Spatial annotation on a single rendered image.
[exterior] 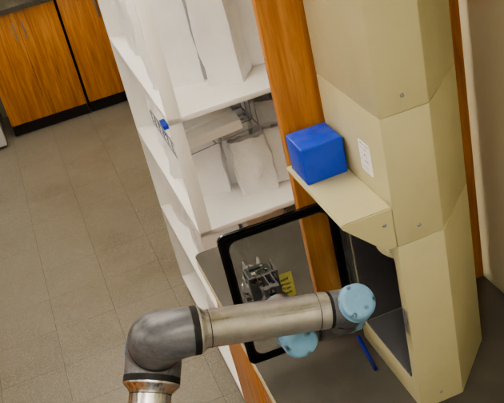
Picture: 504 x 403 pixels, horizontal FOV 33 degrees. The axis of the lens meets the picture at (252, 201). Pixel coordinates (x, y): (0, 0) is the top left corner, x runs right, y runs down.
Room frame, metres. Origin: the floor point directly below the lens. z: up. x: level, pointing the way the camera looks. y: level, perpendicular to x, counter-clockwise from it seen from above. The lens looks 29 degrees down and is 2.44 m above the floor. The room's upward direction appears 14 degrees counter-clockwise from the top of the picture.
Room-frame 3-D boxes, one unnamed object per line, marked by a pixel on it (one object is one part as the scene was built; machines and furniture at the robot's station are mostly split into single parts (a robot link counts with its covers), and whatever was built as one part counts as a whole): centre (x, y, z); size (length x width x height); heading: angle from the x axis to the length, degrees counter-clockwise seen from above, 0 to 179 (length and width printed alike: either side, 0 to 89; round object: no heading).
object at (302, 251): (1.77, -0.04, 1.19); 0.30 x 0.01 x 0.40; 100
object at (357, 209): (1.64, -0.19, 1.46); 0.32 x 0.11 x 0.10; 12
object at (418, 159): (1.68, -0.36, 1.33); 0.32 x 0.25 x 0.77; 12
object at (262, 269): (1.60, 0.01, 1.31); 0.12 x 0.08 x 0.09; 12
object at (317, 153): (1.73, -0.17, 1.56); 0.10 x 0.10 x 0.09; 12
